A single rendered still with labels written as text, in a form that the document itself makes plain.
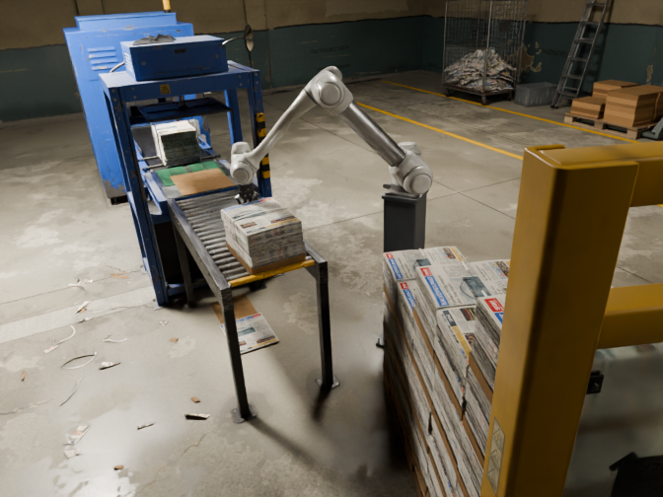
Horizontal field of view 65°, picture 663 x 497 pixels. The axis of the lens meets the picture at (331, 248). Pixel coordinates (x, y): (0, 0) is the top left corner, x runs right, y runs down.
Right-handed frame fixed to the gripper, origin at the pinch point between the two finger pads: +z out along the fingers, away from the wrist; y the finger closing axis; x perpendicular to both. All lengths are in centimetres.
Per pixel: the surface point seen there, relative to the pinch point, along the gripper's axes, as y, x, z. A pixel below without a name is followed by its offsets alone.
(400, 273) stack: 46, -77, 9
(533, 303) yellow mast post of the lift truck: -27, -213, -78
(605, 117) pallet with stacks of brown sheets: 597, 237, 80
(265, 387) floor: -10, -28, 93
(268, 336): 7, 15, 92
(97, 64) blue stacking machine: -40, 324, -46
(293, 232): 9.7, -38.8, -5.4
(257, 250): -9.3, -40.3, -1.1
